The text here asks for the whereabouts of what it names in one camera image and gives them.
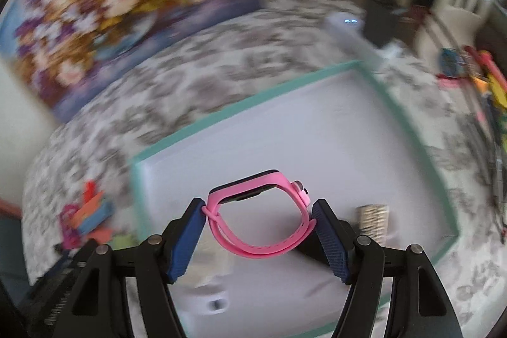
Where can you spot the colourful tape roll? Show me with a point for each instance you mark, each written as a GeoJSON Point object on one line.
{"type": "Point", "coordinates": [453, 63]}

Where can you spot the pink board edge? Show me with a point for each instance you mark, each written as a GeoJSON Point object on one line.
{"type": "Point", "coordinates": [10, 208]}

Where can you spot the black power adapter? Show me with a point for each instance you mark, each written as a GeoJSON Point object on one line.
{"type": "Point", "coordinates": [380, 23]}

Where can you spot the floral painting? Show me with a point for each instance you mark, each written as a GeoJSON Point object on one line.
{"type": "Point", "coordinates": [119, 5]}

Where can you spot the pile of colourful paper notes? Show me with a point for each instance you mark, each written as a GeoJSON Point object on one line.
{"type": "Point", "coordinates": [491, 84]}

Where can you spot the white tray with teal rim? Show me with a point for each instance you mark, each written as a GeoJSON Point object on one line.
{"type": "Point", "coordinates": [297, 124]}

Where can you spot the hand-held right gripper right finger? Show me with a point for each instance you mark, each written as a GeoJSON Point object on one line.
{"type": "Point", "coordinates": [332, 243]}

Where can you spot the pink smartwatch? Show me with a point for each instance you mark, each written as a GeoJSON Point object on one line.
{"type": "Point", "coordinates": [253, 253]}

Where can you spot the pink plastic toy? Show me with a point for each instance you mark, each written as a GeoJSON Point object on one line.
{"type": "Point", "coordinates": [69, 227]}

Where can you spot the white smartwatch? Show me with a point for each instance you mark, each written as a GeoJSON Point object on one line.
{"type": "Point", "coordinates": [206, 298]}

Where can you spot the pink and blue toy knife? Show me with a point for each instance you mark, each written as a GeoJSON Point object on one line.
{"type": "Point", "coordinates": [93, 211]}

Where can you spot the dark cabinet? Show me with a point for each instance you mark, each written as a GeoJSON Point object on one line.
{"type": "Point", "coordinates": [12, 243]}

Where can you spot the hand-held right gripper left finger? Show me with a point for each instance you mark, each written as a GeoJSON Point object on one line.
{"type": "Point", "coordinates": [186, 239]}

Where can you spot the white power strip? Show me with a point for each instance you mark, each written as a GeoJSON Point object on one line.
{"type": "Point", "coordinates": [344, 25]}

